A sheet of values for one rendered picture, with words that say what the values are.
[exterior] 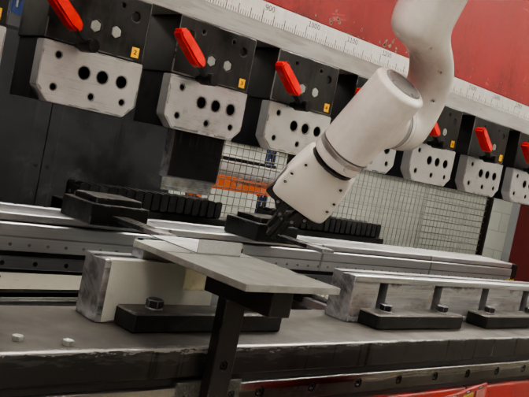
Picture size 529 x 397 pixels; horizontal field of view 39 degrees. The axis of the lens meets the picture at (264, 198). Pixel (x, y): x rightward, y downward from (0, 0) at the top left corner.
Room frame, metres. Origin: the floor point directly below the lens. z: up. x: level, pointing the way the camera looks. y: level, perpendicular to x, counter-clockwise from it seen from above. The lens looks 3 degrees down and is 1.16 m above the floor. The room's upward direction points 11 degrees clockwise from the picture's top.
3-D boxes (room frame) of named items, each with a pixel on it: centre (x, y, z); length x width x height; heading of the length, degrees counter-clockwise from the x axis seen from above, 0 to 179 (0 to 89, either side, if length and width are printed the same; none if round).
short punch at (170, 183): (1.20, 0.13, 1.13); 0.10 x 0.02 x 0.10; 133
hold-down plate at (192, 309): (1.18, 0.06, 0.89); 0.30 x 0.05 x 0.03; 133
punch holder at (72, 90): (1.04, 0.29, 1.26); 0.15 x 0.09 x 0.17; 133
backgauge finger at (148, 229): (1.32, 0.23, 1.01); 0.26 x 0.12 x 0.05; 43
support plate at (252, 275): (1.09, 0.02, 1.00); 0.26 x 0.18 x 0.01; 43
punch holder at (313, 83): (1.32, 0.00, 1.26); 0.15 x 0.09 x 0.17; 133
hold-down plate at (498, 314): (1.84, -0.65, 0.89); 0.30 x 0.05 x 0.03; 133
